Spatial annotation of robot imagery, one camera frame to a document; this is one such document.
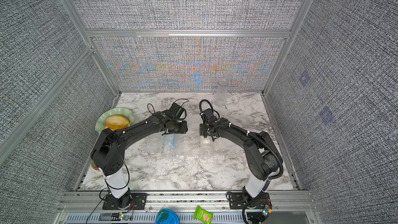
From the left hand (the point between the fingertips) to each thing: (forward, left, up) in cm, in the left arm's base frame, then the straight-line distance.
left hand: (189, 128), depth 89 cm
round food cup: (-17, +50, -6) cm, 53 cm away
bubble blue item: (-8, +10, -5) cm, 14 cm away
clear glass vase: (+26, -22, -2) cm, 34 cm away
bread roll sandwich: (+8, +44, -2) cm, 45 cm away
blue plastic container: (-41, +9, +1) cm, 42 cm away
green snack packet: (-41, -6, -7) cm, 42 cm away
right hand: (+2, -11, -2) cm, 11 cm away
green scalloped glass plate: (+8, +55, -4) cm, 55 cm away
